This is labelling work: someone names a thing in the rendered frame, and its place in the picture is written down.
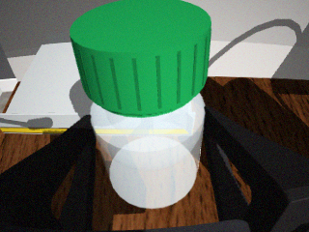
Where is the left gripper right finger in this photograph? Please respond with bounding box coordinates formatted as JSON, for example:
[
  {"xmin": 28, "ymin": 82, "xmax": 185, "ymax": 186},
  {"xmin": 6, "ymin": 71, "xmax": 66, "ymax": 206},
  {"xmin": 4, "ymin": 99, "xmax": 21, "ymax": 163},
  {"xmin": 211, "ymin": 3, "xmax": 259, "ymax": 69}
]
[{"xmin": 203, "ymin": 106, "xmax": 309, "ymax": 232}]

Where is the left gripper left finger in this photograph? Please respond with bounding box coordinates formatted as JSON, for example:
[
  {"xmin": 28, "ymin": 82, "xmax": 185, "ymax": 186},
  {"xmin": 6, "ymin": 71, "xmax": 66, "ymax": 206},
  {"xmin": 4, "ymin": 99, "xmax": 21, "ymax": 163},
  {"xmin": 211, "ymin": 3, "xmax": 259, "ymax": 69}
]
[{"xmin": 0, "ymin": 115, "xmax": 97, "ymax": 231}]

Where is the clear bottle with green cap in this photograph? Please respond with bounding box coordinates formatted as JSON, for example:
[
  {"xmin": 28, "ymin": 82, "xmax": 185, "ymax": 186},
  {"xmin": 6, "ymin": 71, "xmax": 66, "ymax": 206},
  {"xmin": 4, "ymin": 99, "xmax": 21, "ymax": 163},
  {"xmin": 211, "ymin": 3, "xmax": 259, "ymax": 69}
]
[{"xmin": 70, "ymin": 0, "xmax": 211, "ymax": 209}]

